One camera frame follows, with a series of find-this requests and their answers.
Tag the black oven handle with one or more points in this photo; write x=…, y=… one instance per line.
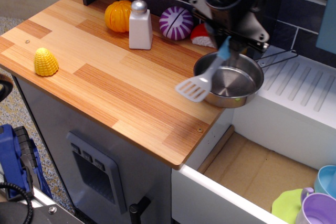
x=136, y=210

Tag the blue clamp device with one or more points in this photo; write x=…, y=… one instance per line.
x=20, y=160

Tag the green plate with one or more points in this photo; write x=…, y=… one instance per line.
x=287, y=205

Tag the teal object at right edge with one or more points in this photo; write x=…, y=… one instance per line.
x=326, y=36

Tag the red and white toy cheese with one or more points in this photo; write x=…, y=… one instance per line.
x=199, y=36

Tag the light blue cup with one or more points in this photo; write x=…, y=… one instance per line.
x=325, y=180

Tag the grey toy oven door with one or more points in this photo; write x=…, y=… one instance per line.
x=99, y=174

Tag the purple cup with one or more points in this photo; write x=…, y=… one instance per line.
x=316, y=207

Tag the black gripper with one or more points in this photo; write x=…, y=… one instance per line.
x=223, y=21

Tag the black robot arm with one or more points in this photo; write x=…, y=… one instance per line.
x=254, y=6

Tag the blue and grey spatula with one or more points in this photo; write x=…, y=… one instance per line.
x=198, y=87

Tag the orange toy pumpkin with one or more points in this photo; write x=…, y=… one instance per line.
x=117, y=15

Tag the white salt shaker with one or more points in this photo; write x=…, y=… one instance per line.
x=140, y=26

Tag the purple striped toy onion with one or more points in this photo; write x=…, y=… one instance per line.
x=176, y=23

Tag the white toy sink basin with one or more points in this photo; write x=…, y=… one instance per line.
x=274, y=143

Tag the yellow toy corn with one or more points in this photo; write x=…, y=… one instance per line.
x=45, y=63

